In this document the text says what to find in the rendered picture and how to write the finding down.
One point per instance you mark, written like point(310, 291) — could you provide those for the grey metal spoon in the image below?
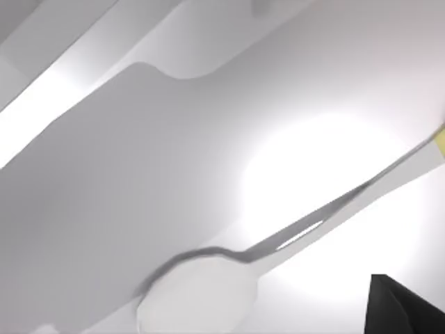
point(198, 295)

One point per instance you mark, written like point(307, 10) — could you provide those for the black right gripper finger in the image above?
point(393, 309)

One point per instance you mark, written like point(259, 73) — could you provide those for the flat yellow square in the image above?
point(441, 142)

